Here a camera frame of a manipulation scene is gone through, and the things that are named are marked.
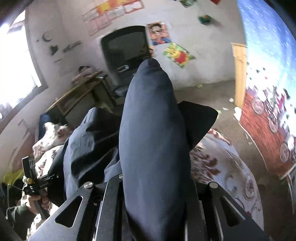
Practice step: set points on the wooden door frame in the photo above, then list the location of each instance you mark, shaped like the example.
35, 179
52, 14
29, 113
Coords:
240, 62

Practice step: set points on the dark green sleeve forearm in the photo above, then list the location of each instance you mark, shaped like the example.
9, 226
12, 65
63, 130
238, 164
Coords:
20, 218

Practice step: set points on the cartoon character poster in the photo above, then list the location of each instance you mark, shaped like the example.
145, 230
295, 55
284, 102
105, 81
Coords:
158, 33

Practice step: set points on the dark navy padded jacket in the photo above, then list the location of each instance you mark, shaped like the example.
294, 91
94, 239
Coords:
149, 144

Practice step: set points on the row of certificates on wall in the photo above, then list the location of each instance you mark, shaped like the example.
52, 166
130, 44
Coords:
103, 13

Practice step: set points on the person's left hand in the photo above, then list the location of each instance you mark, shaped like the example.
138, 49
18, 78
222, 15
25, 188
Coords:
31, 202

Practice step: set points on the window with wooden frame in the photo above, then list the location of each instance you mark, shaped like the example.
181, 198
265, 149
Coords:
21, 77

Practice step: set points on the green box on wall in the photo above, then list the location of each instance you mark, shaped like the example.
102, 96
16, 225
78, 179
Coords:
204, 19

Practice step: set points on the yellow green cloth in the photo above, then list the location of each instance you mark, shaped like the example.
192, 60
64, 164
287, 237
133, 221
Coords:
11, 177

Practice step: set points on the wooden desk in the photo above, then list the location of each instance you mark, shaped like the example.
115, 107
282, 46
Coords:
95, 86

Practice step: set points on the red paper on wall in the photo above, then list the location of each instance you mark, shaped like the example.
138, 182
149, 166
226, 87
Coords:
216, 2

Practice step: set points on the black mesh office chair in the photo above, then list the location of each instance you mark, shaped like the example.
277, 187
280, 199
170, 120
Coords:
123, 51

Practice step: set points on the Winnie the Pooh poster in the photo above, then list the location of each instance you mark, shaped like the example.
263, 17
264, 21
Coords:
178, 54

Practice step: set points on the green card on wall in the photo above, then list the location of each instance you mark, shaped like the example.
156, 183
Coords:
187, 3

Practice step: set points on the blue pillow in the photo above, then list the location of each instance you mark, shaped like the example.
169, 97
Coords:
44, 118

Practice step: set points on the floral white red bedspread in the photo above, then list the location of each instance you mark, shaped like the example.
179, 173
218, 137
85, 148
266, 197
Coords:
221, 199

